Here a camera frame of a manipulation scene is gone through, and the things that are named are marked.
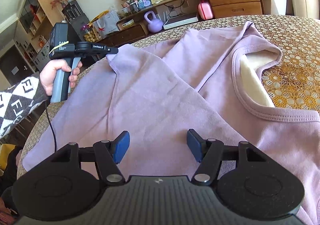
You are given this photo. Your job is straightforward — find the lilac sweatshirt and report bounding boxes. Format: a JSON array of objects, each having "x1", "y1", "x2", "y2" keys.
[{"x1": 22, "y1": 21, "x2": 319, "y2": 224}]

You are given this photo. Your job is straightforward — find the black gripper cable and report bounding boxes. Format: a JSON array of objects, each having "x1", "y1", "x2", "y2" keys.
[{"x1": 44, "y1": 101, "x2": 58, "y2": 155}]

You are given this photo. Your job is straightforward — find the jar of yellow snacks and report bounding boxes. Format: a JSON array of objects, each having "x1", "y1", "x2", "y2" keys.
[{"x1": 80, "y1": 24, "x2": 101, "y2": 43}]

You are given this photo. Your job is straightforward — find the person's left hand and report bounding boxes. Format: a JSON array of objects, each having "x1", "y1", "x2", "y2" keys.
[{"x1": 39, "y1": 59, "x2": 82, "y2": 96}]

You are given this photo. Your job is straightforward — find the dark entrance door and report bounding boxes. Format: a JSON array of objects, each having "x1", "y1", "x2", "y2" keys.
[{"x1": 0, "y1": 45, "x2": 33, "y2": 85}]

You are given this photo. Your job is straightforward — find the black cabinet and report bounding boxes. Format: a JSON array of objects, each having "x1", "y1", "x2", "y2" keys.
[{"x1": 62, "y1": 0, "x2": 89, "y2": 41}]

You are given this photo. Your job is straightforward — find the long wooden TV cabinet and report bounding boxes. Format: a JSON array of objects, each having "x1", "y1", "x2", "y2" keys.
[{"x1": 100, "y1": 0, "x2": 264, "y2": 47}]

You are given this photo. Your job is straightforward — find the white flat box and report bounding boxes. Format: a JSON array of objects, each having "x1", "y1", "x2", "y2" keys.
[{"x1": 163, "y1": 13, "x2": 199, "y2": 30}]

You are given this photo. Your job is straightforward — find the patterned grey sleeve forearm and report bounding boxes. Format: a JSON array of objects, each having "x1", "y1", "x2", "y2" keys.
[{"x1": 0, "y1": 73, "x2": 48, "y2": 138}]

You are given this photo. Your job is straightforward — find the pink small case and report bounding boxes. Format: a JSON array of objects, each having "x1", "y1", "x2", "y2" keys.
[{"x1": 197, "y1": 0, "x2": 214, "y2": 20}]

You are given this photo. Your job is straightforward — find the white gift bag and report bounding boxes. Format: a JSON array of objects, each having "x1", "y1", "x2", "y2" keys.
[{"x1": 92, "y1": 10, "x2": 120, "y2": 38}]

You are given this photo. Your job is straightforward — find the purple kettlebell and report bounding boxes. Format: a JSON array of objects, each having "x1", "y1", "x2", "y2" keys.
[{"x1": 144, "y1": 11, "x2": 164, "y2": 33}]

